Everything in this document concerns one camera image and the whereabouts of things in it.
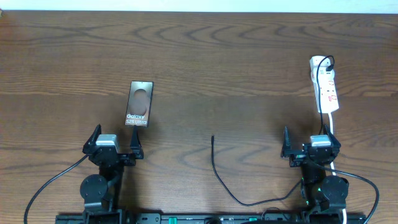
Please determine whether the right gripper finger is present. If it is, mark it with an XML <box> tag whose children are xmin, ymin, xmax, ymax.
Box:
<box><xmin>281</xmin><ymin>126</ymin><xmax>292</xmax><ymax>152</ymax></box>
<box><xmin>323</xmin><ymin>124</ymin><xmax>340</xmax><ymax>146</ymax></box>

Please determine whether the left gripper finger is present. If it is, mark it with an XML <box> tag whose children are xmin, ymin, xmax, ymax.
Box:
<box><xmin>130</xmin><ymin>126</ymin><xmax>142</xmax><ymax>152</ymax></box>
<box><xmin>84</xmin><ymin>124</ymin><xmax>101</xmax><ymax>149</ymax></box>

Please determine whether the Galaxy S25 Ultra smartphone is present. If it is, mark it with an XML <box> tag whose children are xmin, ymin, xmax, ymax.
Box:
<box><xmin>124</xmin><ymin>81</ymin><xmax>154</xmax><ymax>128</ymax></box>

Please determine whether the black USB charging cable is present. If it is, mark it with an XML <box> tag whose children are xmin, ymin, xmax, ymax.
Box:
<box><xmin>210</xmin><ymin>55</ymin><xmax>335</xmax><ymax>207</ymax></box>

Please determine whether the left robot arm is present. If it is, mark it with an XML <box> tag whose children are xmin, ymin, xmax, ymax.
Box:
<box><xmin>80</xmin><ymin>125</ymin><xmax>144</xmax><ymax>224</ymax></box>

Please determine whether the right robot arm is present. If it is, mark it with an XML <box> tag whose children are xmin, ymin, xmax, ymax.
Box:
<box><xmin>280</xmin><ymin>125</ymin><xmax>349</xmax><ymax>223</ymax></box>

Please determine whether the white power strip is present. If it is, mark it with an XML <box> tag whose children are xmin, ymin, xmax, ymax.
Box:
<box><xmin>309</xmin><ymin>55</ymin><xmax>339</xmax><ymax>114</ymax></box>

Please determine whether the white power strip cord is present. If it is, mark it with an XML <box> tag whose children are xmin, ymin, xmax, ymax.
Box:
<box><xmin>327</xmin><ymin>112</ymin><xmax>348</xmax><ymax>224</ymax></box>

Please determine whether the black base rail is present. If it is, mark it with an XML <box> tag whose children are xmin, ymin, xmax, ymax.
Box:
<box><xmin>55</xmin><ymin>212</ymin><xmax>368</xmax><ymax>224</ymax></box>

